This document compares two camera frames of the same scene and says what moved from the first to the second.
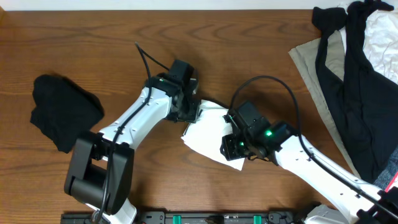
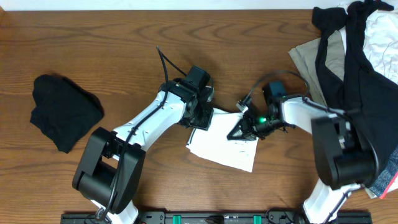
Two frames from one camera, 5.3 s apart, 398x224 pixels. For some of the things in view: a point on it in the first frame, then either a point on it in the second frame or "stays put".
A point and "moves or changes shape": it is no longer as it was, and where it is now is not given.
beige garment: [305, 58] stays put
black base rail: [192, 217] stays put
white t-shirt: [204, 135] moves or changes shape
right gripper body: [239, 147] -> [260, 125]
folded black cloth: [64, 109] stays put
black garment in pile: [367, 99] stays put
